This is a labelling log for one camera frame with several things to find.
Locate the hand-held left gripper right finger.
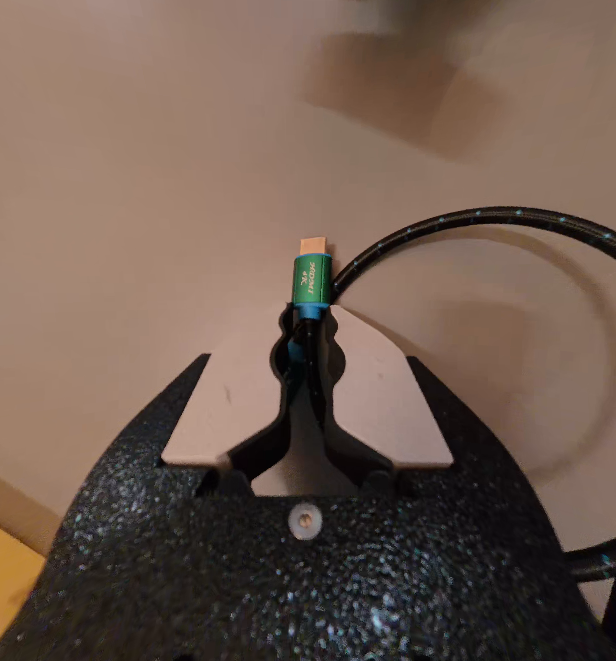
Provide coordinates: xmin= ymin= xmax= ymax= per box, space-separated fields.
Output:
xmin=324 ymin=304 xmax=455 ymax=487

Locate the black braided cable green plug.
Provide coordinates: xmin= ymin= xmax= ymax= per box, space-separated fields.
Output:
xmin=286 ymin=206 xmax=616 ymax=585

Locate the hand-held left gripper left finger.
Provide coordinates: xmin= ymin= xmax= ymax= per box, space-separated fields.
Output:
xmin=161 ymin=303 xmax=294 ymax=489

